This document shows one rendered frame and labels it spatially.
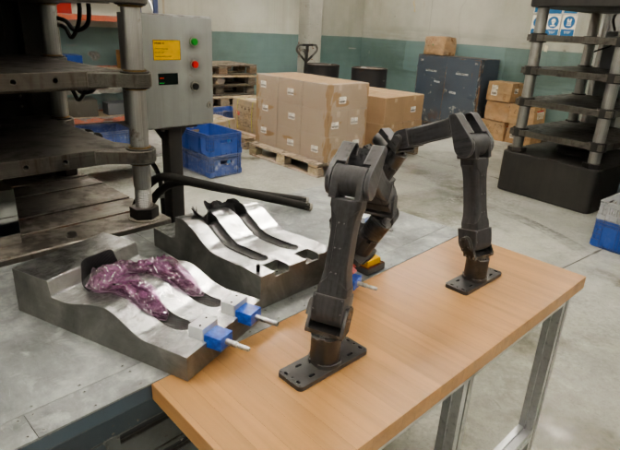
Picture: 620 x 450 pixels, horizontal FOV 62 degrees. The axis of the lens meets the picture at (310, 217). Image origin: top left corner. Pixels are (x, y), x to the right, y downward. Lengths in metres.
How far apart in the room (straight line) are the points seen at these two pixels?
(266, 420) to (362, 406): 0.18
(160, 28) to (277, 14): 7.39
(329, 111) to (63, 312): 4.23
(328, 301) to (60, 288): 0.61
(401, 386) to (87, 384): 0.60
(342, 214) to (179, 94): 1.16
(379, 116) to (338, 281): 5.01
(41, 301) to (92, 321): 0.16
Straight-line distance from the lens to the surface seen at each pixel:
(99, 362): 1.15
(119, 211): 2.00
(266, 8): 9.17
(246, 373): 1.08
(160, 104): 1.98
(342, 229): 0.99
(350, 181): 0.98
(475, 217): 1.46
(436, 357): 1.18
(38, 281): 1.28
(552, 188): 5.26
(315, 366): 1.08
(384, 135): 1.67
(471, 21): 8.94
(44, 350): 1.22
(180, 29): 2.01
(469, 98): 8.26
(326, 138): 5.23
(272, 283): 1.27
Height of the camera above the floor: 1.45
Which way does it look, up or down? 21 degrees down
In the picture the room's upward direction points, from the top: 3 degrees clockwise
